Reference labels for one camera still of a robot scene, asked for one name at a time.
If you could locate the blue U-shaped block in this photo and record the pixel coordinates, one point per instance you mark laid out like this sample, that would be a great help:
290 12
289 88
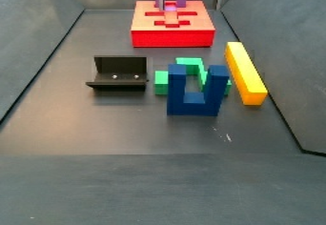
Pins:
197 103

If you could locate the red slotted puzzle board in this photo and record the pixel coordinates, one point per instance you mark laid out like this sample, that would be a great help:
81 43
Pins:
179 27

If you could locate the green zigzag block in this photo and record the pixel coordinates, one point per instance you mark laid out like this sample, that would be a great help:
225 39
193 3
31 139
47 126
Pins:
194 65

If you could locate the yellow long bar block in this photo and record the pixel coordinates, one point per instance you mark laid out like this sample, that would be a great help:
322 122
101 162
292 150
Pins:
245 74

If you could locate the black angle bracket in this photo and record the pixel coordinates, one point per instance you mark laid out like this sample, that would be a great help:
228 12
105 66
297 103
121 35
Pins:
119 71

